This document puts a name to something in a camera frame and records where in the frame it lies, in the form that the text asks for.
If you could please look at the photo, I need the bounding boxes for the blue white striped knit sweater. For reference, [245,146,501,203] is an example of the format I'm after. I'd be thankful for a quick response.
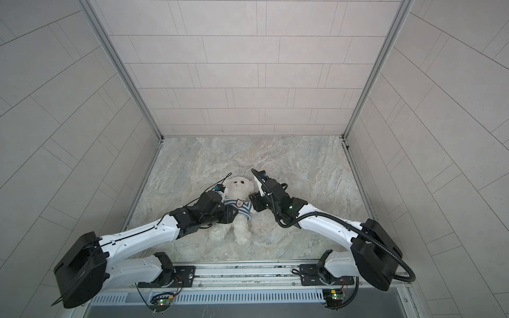
[224,199,254,220]

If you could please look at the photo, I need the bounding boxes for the white teddy bear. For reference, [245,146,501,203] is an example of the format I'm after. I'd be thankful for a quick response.
[209,176,255,246]

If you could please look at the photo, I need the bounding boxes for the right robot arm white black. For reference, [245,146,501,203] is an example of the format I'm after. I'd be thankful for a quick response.
[250,171,416,291]

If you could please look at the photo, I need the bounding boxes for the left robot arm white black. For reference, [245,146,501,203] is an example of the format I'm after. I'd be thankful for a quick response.
[54,190,239,309]

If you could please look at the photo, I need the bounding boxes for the left controller circuit board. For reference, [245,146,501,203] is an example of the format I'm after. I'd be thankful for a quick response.
[150,292,176,312]

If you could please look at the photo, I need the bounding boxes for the controller circuit board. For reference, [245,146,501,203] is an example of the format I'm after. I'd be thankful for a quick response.
[150,292,176,312]
[322,290,345,308]

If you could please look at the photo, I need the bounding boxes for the ventilation grille strip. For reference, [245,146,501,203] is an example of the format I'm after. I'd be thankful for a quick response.
[90,290,325,306]

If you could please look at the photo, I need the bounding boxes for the right controller circuit board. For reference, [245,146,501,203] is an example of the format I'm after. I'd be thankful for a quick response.
[322,290,345,308]

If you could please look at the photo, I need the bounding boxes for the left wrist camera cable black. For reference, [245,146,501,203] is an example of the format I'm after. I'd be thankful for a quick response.
[50,171,233,307]

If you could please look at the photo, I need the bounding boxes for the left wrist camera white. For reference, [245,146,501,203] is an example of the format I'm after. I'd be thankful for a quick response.
[213,184,226,193]

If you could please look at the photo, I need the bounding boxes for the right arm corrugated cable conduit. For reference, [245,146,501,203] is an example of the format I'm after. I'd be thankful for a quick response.
[250,168,417,309]

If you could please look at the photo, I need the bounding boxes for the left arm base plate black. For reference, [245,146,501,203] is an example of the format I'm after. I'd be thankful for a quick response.
[138,266,196,288]

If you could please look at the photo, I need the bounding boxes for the aluminium mounting rail frame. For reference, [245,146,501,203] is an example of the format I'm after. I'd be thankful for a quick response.
[79,260,412,294]

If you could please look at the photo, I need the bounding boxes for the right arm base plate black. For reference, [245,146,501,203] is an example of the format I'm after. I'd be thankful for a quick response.
[292,264,355,286]

